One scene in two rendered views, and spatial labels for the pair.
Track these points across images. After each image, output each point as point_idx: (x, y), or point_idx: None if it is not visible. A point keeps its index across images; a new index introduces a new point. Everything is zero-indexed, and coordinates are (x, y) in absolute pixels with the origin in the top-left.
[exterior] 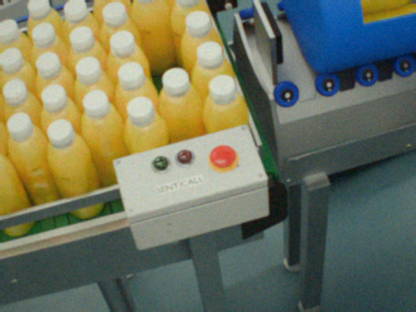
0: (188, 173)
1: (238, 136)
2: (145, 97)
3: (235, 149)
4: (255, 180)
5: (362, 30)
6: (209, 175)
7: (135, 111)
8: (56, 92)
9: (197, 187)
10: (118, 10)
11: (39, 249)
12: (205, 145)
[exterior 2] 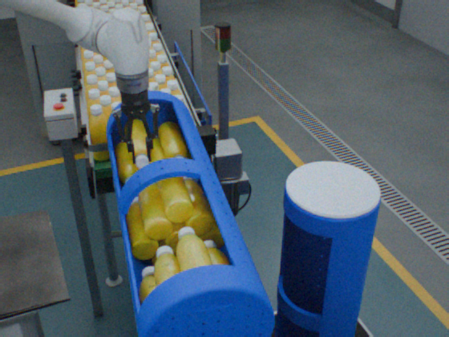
0: (56, 101)
1: (68, 111)
2: (97, 91)
3: (62, 110)
4: (44, 114)
5: (107, 136)
6: (52, 105)
7: (91, 90)
8: (111, 75)
9: (49, 103)
10: (151, 85)
11: (81, 114)
12: (67, 104)
